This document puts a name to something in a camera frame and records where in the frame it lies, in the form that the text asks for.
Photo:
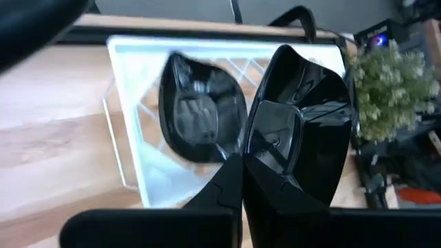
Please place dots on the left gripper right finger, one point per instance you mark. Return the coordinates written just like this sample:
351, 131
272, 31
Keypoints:
272, 193

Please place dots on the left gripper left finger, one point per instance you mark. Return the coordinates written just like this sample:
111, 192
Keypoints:
227, 189

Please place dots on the large dark bowl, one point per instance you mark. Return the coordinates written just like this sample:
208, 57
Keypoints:
203, 110

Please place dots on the black rounded mini plate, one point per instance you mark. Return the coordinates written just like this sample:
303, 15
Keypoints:
320, 103

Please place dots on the green potted plant black pot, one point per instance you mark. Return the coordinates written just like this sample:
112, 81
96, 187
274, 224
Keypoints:
389, 89

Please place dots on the black aluminium table frame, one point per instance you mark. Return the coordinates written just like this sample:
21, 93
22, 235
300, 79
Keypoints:
89, 36

